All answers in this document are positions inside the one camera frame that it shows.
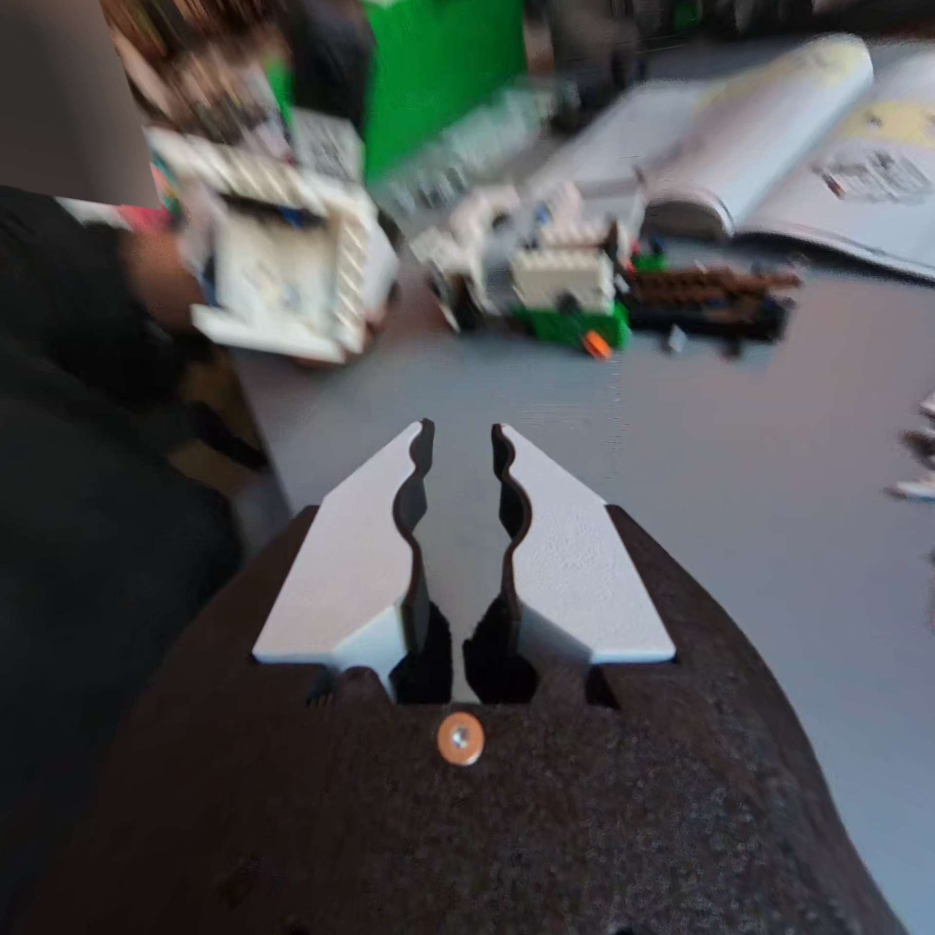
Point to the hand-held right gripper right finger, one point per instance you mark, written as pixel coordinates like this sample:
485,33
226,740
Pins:
584,577

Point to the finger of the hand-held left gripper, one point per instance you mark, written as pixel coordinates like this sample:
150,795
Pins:
270,334

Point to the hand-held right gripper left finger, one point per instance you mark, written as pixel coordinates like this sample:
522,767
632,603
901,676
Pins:
343,577

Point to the white lego subassembly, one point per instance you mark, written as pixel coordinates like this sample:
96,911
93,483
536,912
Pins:
292,263

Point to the white and green lego vehicle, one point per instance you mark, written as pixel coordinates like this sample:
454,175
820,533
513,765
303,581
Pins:
584,285

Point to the scattered small lego pieces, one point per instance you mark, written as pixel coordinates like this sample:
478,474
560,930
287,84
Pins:
917,453

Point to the lego instruction booklet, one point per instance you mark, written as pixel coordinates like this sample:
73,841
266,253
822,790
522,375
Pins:
767,146

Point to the person's left hand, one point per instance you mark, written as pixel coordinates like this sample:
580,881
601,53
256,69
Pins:
157,277

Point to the person's dark clothing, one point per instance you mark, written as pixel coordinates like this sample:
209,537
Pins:
95,621

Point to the green cardboard box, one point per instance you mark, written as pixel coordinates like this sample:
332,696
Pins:
438,80

